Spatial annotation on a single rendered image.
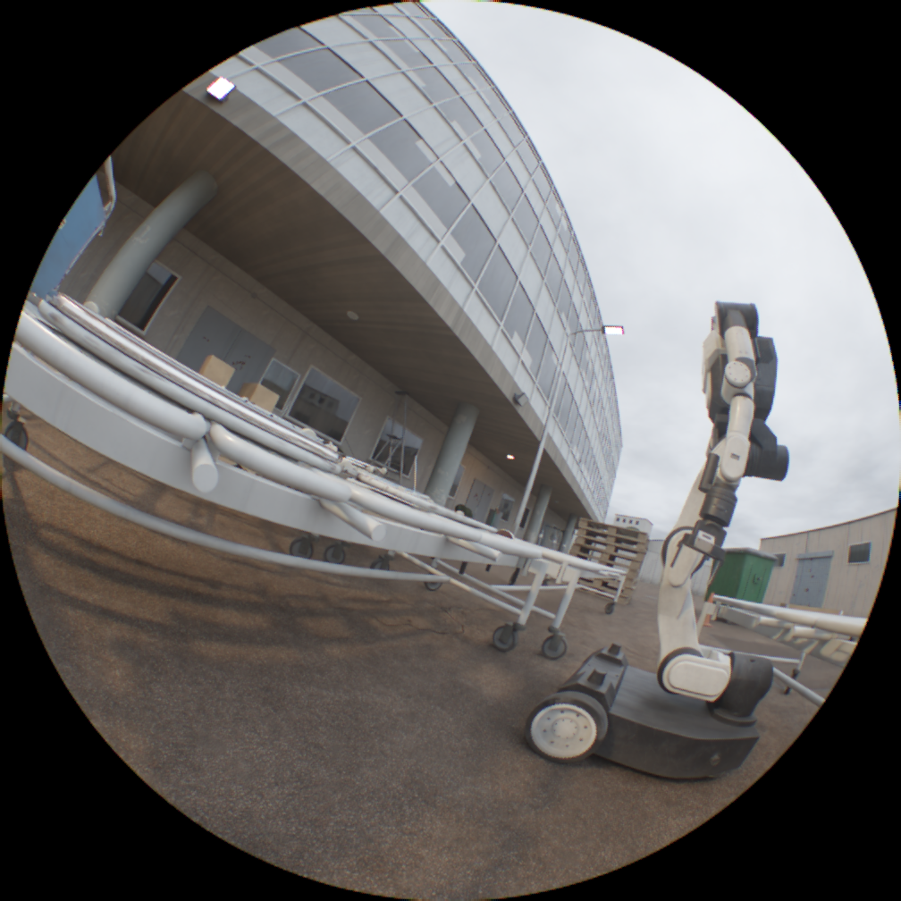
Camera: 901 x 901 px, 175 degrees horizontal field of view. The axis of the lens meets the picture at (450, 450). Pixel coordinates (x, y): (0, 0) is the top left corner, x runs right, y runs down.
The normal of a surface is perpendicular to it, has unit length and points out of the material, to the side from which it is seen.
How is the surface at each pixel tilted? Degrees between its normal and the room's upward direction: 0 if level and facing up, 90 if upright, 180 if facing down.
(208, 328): 90
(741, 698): 90
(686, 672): 90
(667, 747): 90
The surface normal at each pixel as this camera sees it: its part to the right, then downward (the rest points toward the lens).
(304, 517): 0.76, 0.15
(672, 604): -0.70, 0.04
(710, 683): -0.61, -0.38
